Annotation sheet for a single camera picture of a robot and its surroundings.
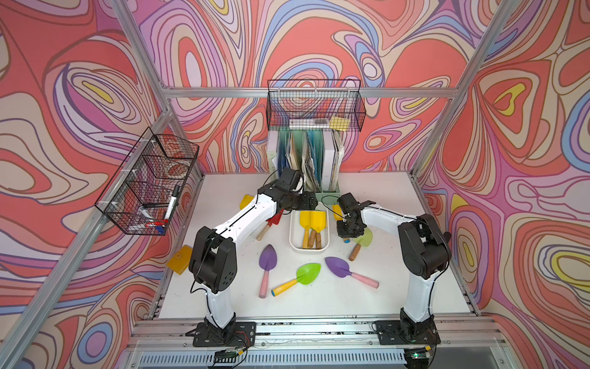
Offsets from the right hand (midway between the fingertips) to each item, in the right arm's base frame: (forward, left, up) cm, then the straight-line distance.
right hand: (346, 239), depth 97 cm
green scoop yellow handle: (-15, +18, +1) cm, 23 cm away
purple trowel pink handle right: (-13, +4, 0) cm, 14 cm away
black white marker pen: (-4, +58, +33) cm, 67 cm away
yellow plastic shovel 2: (0, +6, +19) cm, 20 cm away
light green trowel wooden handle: (-7, -2, +2) cm, 8 cm away
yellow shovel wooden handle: (-2, +12, +3) cm, 13 cm away
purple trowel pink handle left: (-8, +33, +1) cm, 34 cm away
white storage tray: (+3, +21, +2) cm, 22 cm away
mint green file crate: (+29, +10, +23) cm, 39 cm away
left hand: (+6, +14, +18) cm, 24 cm away
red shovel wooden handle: (+10, +31, +2) cm, 32 cm away
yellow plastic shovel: (+9, +17, +2) cm, 20 cm away
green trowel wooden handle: (-1, +15, +4) cm, 15 cm away
